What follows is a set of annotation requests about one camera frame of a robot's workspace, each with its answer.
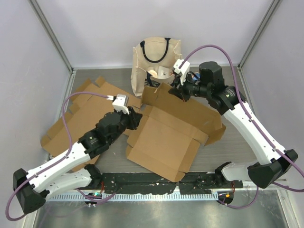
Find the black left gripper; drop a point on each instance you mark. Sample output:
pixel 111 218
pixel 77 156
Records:
pixel 134 117

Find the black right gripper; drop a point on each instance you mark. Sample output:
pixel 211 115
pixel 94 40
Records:
pixel 181 93

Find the brown cardboard box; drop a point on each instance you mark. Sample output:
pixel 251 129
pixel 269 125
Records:
pixel 170 133

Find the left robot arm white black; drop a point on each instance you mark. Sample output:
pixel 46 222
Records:
pixel 34 187

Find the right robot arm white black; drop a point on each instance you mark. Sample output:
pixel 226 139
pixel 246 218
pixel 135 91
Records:
pixel 272 159

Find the white box in bag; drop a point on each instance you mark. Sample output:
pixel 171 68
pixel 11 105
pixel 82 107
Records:
pixel 163 72

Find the tape roll in bag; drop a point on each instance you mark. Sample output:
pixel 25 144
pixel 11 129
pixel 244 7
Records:
pixel 152 72

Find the flat spare cardboard blank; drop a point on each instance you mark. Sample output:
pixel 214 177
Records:
pixel 82 116

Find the beige canvas tote bag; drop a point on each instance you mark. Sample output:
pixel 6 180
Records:
pixel 153 52

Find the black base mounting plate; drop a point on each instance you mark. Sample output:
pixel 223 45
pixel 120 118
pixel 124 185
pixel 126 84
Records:
pixel 151 183

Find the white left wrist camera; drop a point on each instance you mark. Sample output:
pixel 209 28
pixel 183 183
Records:
pixel 119 103

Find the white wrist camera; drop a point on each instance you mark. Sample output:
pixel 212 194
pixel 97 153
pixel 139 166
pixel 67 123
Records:
pixel 180 69
pixel 119 103

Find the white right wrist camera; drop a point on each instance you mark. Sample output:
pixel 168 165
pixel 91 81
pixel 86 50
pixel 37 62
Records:
pixel 180 69

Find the white slotted cable duct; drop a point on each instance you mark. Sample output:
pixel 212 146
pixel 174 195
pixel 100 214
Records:
pixel 175 196

